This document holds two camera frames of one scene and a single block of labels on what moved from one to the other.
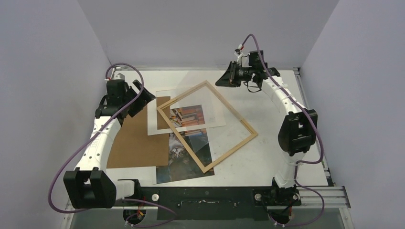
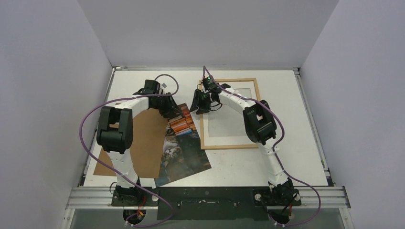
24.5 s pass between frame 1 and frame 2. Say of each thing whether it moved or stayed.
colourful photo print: moved
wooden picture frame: moved
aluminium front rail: stayed
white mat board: moved
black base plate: stayed
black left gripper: moved
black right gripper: moved
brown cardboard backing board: moved
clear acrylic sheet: moved
